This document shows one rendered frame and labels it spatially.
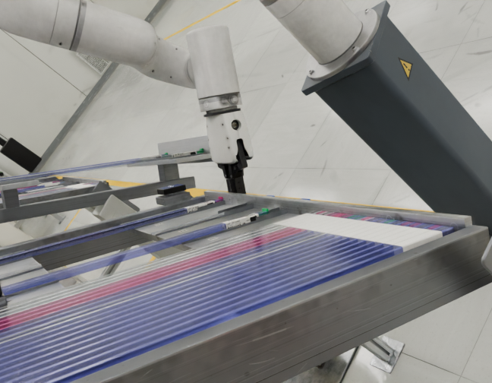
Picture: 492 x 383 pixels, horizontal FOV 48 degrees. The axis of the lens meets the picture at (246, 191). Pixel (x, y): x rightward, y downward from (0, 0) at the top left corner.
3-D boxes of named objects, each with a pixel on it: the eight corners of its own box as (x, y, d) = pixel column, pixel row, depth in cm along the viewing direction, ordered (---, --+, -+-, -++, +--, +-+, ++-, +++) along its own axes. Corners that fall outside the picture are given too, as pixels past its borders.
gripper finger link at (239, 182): (247, 163, 109) (252, 195, 110) (238, 163, 112) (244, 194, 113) (232, 166, 108) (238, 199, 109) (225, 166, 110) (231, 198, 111)
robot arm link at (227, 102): (248, 90, 107) (251, 106, 108) (227, 95, 115) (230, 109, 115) (210, 96, 103) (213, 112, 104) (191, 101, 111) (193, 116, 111)
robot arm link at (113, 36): (61, 59, 107) (206, 97, 120) (73, 45, 93) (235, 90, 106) (70, 14, 107) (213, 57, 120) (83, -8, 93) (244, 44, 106)
